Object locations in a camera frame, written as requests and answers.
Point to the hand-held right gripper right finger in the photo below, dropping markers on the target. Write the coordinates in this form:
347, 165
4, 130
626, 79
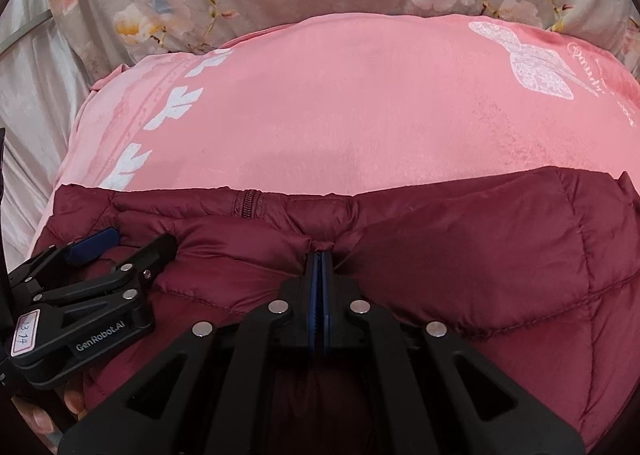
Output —
395, 350

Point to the pink printed blanket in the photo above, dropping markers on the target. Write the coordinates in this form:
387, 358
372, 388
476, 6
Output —
350, 105

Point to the maroon puffer jacket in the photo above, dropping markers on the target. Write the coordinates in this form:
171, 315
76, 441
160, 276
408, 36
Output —
450, 260

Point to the white satin curtain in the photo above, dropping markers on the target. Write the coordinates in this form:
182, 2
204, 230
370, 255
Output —
35, 100

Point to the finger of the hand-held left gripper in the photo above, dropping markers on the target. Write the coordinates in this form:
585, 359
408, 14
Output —
135, 262
92, 245

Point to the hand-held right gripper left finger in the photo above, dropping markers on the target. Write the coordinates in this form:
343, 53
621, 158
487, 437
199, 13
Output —
250, 350

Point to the person's left hand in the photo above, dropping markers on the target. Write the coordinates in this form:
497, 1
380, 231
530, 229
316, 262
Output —
35, 417

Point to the grey metal rail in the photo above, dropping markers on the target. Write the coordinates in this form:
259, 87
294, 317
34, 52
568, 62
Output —
27, 29

